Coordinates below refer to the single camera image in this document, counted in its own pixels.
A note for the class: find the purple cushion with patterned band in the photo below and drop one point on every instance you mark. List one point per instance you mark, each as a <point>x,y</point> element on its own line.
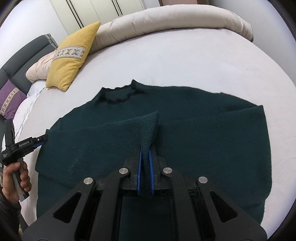
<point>11,98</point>

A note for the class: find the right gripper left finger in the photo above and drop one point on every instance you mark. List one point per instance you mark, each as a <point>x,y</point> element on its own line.
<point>139,165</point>

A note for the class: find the person's left hand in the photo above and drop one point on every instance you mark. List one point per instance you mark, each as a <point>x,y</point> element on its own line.
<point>9,191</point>

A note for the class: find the dark green knit sweater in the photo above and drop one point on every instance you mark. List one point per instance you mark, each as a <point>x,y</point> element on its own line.
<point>211,158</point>

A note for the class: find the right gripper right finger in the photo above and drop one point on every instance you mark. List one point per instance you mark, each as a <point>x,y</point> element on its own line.
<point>151,172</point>

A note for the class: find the white wardrobe doors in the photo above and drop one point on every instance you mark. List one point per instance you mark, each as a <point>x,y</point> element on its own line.
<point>77,14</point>

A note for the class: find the white bed sheet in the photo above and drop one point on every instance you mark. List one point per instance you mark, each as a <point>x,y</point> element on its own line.
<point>215,60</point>

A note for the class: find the dark grey headboard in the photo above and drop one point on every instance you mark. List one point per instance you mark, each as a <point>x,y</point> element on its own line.
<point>14,70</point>

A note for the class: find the yellow cushion with patterned band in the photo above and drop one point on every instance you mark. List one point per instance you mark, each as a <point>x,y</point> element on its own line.
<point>70,57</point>

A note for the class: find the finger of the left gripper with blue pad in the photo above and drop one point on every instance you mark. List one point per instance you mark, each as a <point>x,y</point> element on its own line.
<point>38,144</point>

